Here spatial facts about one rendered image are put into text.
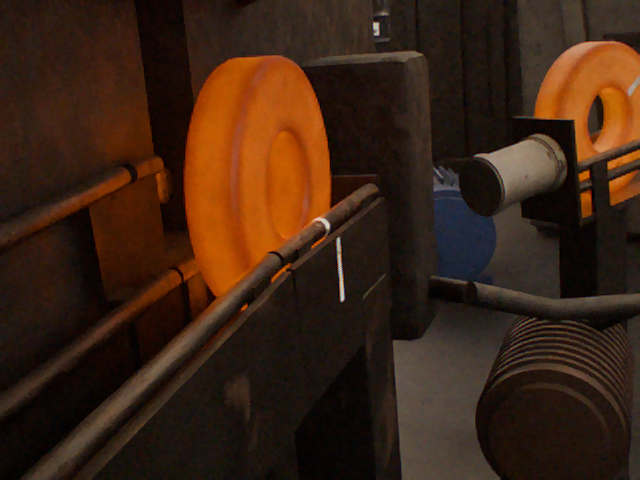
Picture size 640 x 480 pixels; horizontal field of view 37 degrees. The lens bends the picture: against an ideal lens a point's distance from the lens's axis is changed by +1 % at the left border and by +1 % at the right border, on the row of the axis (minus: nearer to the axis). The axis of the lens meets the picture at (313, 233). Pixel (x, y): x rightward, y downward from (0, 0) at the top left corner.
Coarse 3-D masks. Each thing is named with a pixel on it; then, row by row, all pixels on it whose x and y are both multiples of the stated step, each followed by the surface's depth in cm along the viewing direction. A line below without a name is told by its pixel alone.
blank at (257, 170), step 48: (240, 96) 52; (288, 96) 57; (192, 144) 52; (240, 144) 51; (288, 144) 60; (192, 192) 51; (240, 192) 51; (288, 192) 61; (192, 240) 52; (240, 240) 51
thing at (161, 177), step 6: (156, 174) 60; (162, 174) 60; (168, 174) 61; (162, 180) 60; (168, 180) 61; (162, 186) 60; (168, 186) 61; (162, 192) 60; (168, 192) 61; (162, 198) 60; (168, 198) 61; (162, 204) 61
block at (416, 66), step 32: (320, 64) 76; (352, 64) 75; (384, 64) 74; (416, 64) 76; (320, 96) 76; (352, 96) 75; (384, 96) 75; (416, 96) 76; (352, 128) 76; (384, 128) 75; (416, 128) 76; (352, 160) 77; (384, 160) 76; (416, 160) 76; (384, 192) 76; (416, 192) 77; (416, 224) 77; (416, 256) 77; (416, 288) 78; (416, 320) 79
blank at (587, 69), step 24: (576, 48) 95; (600, 48) 94; (624, 48) 97; (552, 72) 94; (576, 72) 93; (600, 72) 95; (624, 72) 97; (552, 96) 93; (576, 96) 93; (600, 96) 100; (624, 96) 98; (576, 120) 94; (624, 120) 99; (576, 144) 94; (600, 144) 100
